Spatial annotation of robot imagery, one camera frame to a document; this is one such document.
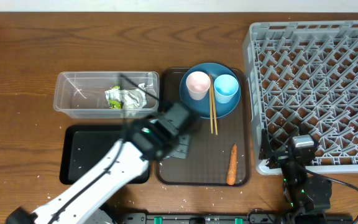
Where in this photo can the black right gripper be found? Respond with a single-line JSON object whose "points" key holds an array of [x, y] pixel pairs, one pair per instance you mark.
{"points": [[279, 158]]}

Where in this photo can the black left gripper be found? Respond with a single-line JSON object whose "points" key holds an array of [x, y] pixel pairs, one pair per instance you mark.
{"points": [[184, 155]]}

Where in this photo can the orange carrot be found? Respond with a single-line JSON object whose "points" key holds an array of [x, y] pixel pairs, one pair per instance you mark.
{"points": [[232, 169]]}

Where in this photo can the white tissue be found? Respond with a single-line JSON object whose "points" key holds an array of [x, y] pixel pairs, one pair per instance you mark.
{"points": [[133, 99]]}

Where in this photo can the light blue cup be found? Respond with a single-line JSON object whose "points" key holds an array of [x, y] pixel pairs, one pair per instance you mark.
{"points": [[225, 87]]}

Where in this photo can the green white wrapper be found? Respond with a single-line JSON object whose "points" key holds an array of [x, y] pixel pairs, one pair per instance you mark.
{"points": [[113, 97]]}

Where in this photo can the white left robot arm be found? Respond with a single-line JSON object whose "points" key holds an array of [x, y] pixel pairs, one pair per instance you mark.
{"points": [[118, 167]]}

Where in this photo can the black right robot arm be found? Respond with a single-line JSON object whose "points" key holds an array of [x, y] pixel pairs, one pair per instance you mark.
{"points": [[309, 194]]}

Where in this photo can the grey dishwasher rack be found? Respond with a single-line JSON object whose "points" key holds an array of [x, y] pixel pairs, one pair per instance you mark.
{"points": [[305, 75]]}

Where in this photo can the black waste tray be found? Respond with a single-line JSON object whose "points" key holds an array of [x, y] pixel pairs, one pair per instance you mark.
{"points": [[84, 146]]}

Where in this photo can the dark blue plate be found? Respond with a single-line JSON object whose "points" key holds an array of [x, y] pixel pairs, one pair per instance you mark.
{"points": [[202, 106]]}

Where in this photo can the pink cup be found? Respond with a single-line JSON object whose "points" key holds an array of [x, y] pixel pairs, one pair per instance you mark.
{"points": [[198, 84]]}

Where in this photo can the wooden chopstick left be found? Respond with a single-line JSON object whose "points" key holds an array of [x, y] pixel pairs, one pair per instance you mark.
{"points": [[210, 105]]}

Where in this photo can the wooden chopstick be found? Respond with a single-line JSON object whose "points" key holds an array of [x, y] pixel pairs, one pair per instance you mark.
{"points": [[210, 105], [215, 126]]}

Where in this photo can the wooden chopstick right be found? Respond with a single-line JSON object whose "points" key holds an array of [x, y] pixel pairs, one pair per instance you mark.
{"points": [[215, 126]]}

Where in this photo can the clear plastic bin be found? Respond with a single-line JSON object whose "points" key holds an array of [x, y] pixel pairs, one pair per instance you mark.
{"points": [[81, 94]]}

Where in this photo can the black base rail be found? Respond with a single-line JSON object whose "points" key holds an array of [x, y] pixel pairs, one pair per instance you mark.
{"points": [[252, 218]]}

